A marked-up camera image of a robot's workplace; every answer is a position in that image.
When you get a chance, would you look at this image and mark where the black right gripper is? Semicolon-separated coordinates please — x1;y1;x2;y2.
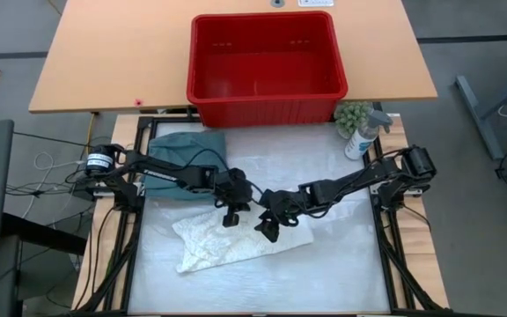
255;188;303;244

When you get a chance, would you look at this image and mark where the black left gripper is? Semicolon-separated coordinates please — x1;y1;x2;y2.
212;167;254;229

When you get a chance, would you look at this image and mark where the white garment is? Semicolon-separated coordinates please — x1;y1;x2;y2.
172;206;315;274

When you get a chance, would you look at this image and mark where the teal grey shirt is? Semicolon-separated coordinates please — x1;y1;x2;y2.
143;130;229;202

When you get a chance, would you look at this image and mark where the red plastic laundry bin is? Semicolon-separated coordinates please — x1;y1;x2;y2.
186;11;349;129

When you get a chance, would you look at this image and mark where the clear spray bottle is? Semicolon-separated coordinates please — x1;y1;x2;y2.
344;110;394;161

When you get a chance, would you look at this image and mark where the small potted succulent plant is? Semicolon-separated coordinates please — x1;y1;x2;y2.
333;101;374;140

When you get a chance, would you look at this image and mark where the black side stand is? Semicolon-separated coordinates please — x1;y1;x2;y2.
0;213;87;256

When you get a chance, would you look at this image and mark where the light wooden desk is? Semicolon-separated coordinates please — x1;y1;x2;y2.
28;0;438;114

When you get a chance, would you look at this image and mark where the grey metal desk leg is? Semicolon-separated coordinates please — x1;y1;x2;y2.
454;65;507;160

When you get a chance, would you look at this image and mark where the black aluminium table frame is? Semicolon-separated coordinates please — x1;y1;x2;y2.
75;114;452;317

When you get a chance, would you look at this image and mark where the yellow cable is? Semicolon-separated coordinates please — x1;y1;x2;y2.
84;112;99;153

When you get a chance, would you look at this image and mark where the white looped cable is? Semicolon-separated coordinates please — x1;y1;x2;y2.
33;151;88;173

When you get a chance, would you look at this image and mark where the black cable bundle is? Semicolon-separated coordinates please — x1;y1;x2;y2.
5;180;74;197

